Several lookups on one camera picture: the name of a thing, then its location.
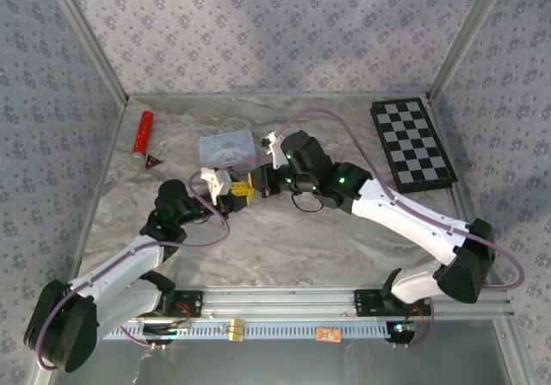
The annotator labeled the thin black cable loop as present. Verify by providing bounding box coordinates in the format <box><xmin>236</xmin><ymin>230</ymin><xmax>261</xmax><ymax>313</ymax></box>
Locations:
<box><xmin>290</xmin><ymin>189</ymin><xmax>324</xmax><ymax>214</ymax></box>

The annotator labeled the grey slotted cable duct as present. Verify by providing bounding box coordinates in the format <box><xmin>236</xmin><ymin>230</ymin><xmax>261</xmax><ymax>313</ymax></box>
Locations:
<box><xmin>102</xmin><ymin>320</ymin><xmax>391</xmax><ymax>341</ymax></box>

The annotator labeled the black and grey chessboard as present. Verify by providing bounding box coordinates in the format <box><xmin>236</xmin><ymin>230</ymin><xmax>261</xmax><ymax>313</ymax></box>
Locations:
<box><xmin>369</xmin><ymin>96</ymin><xmax>459</xmax><ymax>195</ymax></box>

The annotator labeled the red glitter tube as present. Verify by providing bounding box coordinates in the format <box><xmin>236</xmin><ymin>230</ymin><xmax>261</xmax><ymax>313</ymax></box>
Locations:
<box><xmin>131</xmin><ymin>110</ymin><xmax>155</xmax><ymax>158</ymax></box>

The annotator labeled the blue cartoon tin box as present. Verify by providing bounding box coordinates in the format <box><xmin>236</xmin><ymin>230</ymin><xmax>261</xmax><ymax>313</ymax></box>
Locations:
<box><xmin>196</xmin><ymin>128</ymin><xmax>259</xmax><ymax>175</ymax></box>

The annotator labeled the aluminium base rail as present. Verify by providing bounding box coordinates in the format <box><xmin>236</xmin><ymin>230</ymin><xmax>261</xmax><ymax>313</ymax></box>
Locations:
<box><xmin>171</xmin><ymin>288</ymin><xmax>516</xmax><ymax>320</ymax></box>

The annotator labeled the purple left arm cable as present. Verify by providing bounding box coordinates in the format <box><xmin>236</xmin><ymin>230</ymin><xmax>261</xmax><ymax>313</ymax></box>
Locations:
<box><xmin>36</xmin><ymin>173</ymin><xmax>232</xmax><ymax>371</ymax></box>

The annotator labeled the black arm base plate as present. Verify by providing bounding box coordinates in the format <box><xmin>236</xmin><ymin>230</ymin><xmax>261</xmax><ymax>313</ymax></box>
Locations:
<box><xmin>165</xmin><ymin>289</ymin><xmax>204</xmax><ymax>318</ymax></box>
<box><xmin>354</xmin><ymin>289</ymin><xmax>431</xmax><ymax>317</ymax></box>

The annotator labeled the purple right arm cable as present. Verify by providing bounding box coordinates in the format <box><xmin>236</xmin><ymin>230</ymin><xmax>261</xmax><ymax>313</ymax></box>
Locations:
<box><xmin>275</xmin><ymin>108</ymin><xmax>526</xmax><ymax>350</ymax></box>

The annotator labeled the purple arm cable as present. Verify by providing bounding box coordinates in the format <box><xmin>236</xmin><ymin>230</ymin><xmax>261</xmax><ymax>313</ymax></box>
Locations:
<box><xmin>36</xmin><ymin>173</ymin><xmax>232</xmax><ymax>371</ymax></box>
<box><xmin>275</xmin><ymin>108</ymin><xmax>526</xmax><ymax>350</ymax></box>

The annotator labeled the aluminium table edge rail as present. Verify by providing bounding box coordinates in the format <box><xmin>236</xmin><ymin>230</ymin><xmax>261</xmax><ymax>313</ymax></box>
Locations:
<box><xmin>66</xmin><ymin>98</ymin><xmax>130</xmax><ymax>287</ymax></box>
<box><xmin>425</xmin><ymin>98</ymin><xmax>492</xmax><ymax>287</ymax></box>

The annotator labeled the yellow padlock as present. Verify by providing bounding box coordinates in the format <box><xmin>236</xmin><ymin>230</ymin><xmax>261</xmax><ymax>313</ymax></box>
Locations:
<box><xmin>226</xmin><ymin>179</ymin><xmax>256</xmax><ymax>210</ymax></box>

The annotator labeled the aluminium frame post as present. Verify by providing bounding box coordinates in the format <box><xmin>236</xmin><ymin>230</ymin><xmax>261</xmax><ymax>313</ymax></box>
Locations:
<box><xmin>425</xmin><ymin>0</ymin><xmax>516</xmax><ymax>102</ymax></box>
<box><xmin>42</xmin><ymin>0</ymin><xmax>130</xmax><ymax>104</ymax></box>

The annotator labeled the black controller board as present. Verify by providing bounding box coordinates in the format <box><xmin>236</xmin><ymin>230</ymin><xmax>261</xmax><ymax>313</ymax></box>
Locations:
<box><xmin>143</xmin><ymin>320</ymin><xmax>193</xmax><ymax>344</ymax></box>
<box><xmin>385</xmin><ymin>320</ymin><xmax>419</xmax><ymax>344</ymax></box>

